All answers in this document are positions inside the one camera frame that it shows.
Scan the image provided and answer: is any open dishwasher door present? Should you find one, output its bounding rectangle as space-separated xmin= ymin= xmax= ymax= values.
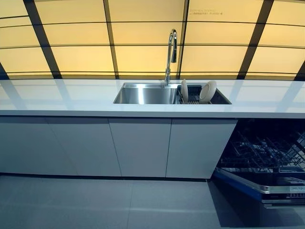
xmin=213 ymin=167 xmax=305 ymax=205

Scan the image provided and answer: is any stainless steel sink basin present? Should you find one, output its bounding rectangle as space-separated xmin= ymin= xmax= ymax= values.
xmin=113 ymin=82 xmax=233 ymax=105

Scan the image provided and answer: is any white plate standing edge-on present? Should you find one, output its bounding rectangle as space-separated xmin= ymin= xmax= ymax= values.
xmin=180 ymin=79 xmax=189 ymax=103

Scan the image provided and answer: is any white round tilted plate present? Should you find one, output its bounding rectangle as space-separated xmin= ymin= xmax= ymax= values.
xmin=199 ymin=80 xmax=217 ymax=104

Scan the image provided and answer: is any chrome gooseneck kitchen faucet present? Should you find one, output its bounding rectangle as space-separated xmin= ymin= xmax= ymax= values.
xmin=164 ymin=28 xmax=178 ymax=87

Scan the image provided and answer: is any wide white cabinet door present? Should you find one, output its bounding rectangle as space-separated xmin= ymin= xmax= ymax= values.
xmin=0 ymin=116 xmax=122 ymax=177

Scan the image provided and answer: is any black wire dish rack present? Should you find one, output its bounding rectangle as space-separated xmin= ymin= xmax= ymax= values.
xmin=176 ymin=83 xmax=219 ymax=105

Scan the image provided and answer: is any dishwasher black wire rack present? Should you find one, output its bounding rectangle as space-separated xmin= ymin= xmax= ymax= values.
xmin=220 ymin=130 xmax=305 ymax=175

